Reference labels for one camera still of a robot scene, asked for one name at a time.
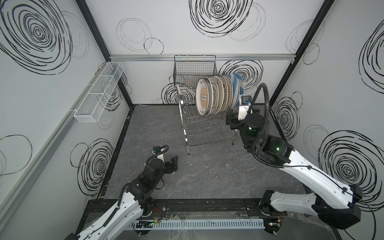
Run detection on sunburst plate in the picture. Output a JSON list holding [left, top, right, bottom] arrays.
[[224, 75, 234, 111], [196, 77, 210, 116]]

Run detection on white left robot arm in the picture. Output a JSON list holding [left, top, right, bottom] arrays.
[[66, 156, 178, 240]]

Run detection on white wire wall shelf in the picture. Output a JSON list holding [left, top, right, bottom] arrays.
[[74, 62, 125, 123]]

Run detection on cream floral plate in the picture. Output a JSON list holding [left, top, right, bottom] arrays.
[[217, 76, 226, 113]]

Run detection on black wire wall basket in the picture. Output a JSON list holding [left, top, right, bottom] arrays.
[[173, 55, 218, 88]]

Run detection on stainless steel dish rack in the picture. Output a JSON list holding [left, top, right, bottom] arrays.
[[175, 82, 244, 155]]

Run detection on green rim red ring plate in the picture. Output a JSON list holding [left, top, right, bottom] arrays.
[[206, 77, 215, 115]]

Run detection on white plate thin green line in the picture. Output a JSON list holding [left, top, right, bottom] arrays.
[[212, 76, 220, 114]]

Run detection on large blue striped plate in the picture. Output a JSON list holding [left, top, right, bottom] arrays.
[[234, 73, 244, 107]]

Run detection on red text green rim plate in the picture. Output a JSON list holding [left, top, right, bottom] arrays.
[[222, 75, 228, 112]]

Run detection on small blue striped plate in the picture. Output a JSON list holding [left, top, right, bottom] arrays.
[[228, 74, 240, 109]]

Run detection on white slotted cable duct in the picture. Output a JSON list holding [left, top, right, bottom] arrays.
[[127, 219, 265, 231]]

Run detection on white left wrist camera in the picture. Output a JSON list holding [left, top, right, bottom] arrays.
[[153, 146, 166, 163]]

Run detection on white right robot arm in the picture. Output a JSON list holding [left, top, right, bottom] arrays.
[[228, 111, 362, 230]]

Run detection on aluminium wall rail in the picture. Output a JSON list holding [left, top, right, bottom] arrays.
[[110, 54, 296, 62]]

